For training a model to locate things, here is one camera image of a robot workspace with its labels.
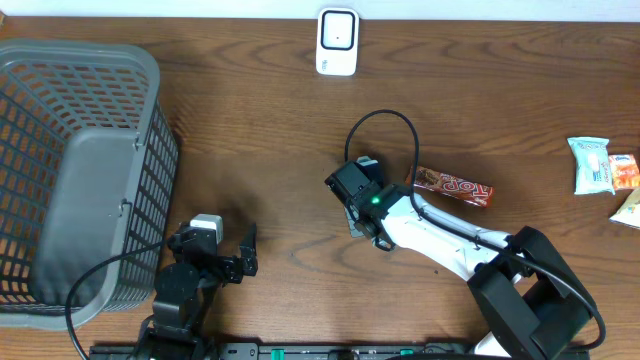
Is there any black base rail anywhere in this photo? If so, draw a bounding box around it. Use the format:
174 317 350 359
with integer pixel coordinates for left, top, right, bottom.
89 343 591 360

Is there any grey plastic basket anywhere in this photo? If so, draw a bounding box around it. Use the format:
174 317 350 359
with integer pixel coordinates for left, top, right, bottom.
1 39 178 331

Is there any white barcode scanner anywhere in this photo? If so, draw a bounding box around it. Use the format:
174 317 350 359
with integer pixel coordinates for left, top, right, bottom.
315 7 360 76

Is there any yellow snack bag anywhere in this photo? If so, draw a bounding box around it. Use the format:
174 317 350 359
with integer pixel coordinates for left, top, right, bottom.
609 189 640 229

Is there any mint green wipes pack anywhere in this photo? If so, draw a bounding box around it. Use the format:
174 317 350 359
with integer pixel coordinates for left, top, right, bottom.
567 137 615 195

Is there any red chocolate bar wrapper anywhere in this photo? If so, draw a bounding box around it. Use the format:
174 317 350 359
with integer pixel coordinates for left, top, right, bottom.
405 166 495 208

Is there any small orange carton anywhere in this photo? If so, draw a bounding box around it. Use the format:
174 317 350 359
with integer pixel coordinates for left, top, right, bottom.
609 154 640 191

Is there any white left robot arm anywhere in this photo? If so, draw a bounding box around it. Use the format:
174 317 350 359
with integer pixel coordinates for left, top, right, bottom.
129 225 258 360

